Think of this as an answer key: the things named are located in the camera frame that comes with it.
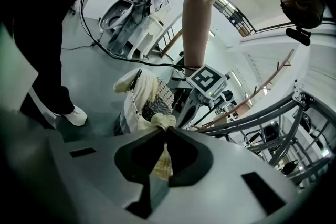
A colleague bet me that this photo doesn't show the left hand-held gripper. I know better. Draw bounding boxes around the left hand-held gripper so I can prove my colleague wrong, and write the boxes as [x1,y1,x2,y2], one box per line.
[167,64,234,130]

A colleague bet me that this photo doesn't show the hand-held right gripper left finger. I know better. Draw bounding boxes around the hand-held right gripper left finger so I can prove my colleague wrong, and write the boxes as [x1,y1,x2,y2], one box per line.
[48,127,167,224]

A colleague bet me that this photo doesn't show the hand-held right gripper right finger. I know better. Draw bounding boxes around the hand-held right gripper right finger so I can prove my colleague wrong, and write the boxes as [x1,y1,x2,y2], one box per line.
[156,126,298,224]

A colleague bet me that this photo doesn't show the cream shorts clothes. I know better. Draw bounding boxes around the cream shorts clothes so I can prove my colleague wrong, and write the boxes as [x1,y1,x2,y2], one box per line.
[151,113,177,182]

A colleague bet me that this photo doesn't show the grey metal drying rack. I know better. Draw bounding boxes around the grey metal drying rack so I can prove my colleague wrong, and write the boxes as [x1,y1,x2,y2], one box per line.
[194,81,336,189]

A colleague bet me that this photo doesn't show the person's left forearm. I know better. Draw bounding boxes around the person's left forearm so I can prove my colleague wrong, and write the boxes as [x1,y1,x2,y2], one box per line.
[182,0,223,69]

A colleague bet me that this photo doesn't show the wooden ladder rack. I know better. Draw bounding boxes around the wooden ladder rack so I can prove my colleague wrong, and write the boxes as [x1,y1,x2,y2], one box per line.
[160,29,183,57]

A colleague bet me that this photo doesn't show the white woven laundry basket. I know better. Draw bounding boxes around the white woven laundry basket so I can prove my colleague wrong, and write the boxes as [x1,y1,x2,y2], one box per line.
[119,77,176,137]

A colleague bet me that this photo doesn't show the person's white right shoe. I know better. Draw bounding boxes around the person's white right shoe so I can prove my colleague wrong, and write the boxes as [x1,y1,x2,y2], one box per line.
[54,104,88,127]

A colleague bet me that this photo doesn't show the wooden coat stand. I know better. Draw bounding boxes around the wooden coat stand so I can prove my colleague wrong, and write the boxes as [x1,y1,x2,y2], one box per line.
[194,48,295,130]

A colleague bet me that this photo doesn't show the person's black trousers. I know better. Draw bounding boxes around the person's black trousers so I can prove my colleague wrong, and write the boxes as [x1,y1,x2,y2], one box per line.
[10,0,77,128]

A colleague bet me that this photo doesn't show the black mezzanine railing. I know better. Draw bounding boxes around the black mezzanine railing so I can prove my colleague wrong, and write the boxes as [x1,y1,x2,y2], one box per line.
[213,0,292,37]

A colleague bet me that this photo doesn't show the open grey shell backpack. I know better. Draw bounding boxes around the open grey shell backpack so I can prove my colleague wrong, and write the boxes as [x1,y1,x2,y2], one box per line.
[99,0,160,33]

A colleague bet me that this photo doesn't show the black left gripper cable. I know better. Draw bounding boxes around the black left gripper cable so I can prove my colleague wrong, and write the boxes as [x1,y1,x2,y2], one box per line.
[79,0,202,71]

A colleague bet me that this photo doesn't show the black floor cable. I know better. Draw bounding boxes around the black floor cable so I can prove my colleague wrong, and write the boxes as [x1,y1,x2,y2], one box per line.
[61,38,103,51]

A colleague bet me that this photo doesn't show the black head camera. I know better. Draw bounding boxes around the black head camera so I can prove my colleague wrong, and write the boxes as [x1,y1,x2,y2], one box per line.
[285,27,312,47]

